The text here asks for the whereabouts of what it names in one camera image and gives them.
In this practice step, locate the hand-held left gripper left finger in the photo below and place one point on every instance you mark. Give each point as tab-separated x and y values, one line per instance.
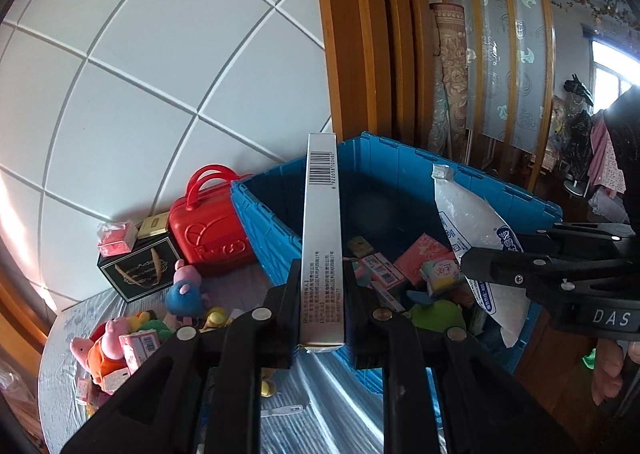
282	324

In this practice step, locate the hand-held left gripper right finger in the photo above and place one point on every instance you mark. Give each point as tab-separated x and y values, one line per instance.
357	329

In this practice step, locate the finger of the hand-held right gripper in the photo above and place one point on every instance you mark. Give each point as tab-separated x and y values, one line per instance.
500	269
575	236

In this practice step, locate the white wet wipes pack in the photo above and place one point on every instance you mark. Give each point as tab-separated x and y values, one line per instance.
470	219

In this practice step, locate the blue plastic storage crate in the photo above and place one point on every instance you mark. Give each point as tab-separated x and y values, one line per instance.
272	234

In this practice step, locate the long silver box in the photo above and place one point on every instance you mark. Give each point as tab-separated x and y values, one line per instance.
322	234

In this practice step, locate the person's right hand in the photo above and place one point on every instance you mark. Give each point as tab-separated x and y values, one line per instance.
612	364

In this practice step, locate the pastel yellow packet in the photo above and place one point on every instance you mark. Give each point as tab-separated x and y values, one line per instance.
442	278

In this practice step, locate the white pink medicine box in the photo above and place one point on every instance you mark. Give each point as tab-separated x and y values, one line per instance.
382	274

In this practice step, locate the blue striped sheet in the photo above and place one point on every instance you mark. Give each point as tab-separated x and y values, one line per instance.
320	384

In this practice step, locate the green frog plush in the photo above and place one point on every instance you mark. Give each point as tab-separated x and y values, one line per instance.
435	315

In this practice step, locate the pink floral box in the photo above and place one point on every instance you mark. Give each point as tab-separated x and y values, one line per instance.
420	251

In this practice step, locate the small gold brown packet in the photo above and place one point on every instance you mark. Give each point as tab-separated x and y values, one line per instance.
359	245

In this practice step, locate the small white plastic tool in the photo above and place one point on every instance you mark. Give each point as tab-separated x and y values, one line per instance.
285	409

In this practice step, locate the hanging pink clothes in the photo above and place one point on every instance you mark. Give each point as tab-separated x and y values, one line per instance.
605	154

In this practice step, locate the pig plush blue shirt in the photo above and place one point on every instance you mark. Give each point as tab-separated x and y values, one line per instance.
182	296

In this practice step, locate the small red suitcase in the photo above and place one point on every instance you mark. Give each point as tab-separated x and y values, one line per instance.
210	239

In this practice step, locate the yellow green plush toy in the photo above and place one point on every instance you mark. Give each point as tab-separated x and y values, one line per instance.
145	321

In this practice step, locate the pink tissue multipack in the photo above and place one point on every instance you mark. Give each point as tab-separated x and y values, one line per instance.
140	349

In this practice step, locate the black gift box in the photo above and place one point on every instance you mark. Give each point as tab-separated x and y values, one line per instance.
135	274

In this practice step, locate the small gold box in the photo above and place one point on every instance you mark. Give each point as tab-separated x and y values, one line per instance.
152	226

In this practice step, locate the small window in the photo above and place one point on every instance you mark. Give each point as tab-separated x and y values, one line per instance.
612	69

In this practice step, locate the pink pig plush orange dress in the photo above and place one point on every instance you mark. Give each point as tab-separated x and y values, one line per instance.
105	354

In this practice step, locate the pink tissue packet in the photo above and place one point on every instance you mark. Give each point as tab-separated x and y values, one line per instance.
117	239

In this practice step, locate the rolled patterned carpet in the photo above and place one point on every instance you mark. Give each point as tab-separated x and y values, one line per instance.
447	79

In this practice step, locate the small pink packet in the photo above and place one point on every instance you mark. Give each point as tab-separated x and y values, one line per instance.
85	388

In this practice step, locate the frosted glass door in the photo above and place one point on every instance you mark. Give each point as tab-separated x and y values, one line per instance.
500	34

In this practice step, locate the clear plastic bag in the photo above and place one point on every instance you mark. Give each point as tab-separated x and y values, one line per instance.
15	389

